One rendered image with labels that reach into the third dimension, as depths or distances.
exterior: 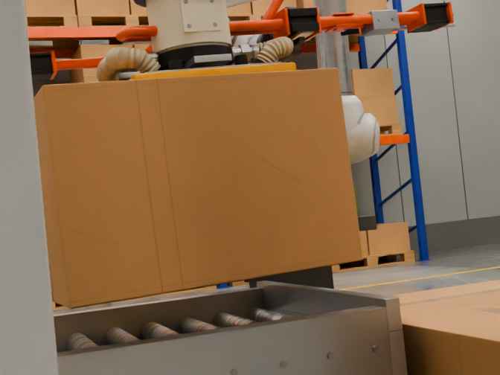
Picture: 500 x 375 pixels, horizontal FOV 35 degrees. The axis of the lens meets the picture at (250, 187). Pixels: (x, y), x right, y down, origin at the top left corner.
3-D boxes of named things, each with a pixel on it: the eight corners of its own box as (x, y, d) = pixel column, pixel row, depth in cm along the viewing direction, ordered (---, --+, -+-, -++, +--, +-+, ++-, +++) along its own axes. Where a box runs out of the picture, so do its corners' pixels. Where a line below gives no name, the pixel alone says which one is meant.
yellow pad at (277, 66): (135, 84, 151) (131, 58, 151) (124, 93, 161) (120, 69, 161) (297, 71, 163) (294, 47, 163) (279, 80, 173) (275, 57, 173)
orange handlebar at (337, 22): (68, 43, 159) (65, 25, 159) (50, 74, 187) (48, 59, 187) (457, 20, 191) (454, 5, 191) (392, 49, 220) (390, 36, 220)
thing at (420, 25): (424, 24, 187) (421, 3, 187) (407, 32, 194) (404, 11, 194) (454, 21, 190) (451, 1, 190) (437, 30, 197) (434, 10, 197)
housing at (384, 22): (374, 29, 183) (371, 10, 183) (360, 36, 189) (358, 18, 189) (401, 27, 185) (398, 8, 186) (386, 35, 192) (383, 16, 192)
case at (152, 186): (69, 309, 140) (42, 84, 141) (39, 297, 177) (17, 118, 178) (364, 260, 163) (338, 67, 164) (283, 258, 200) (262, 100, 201)
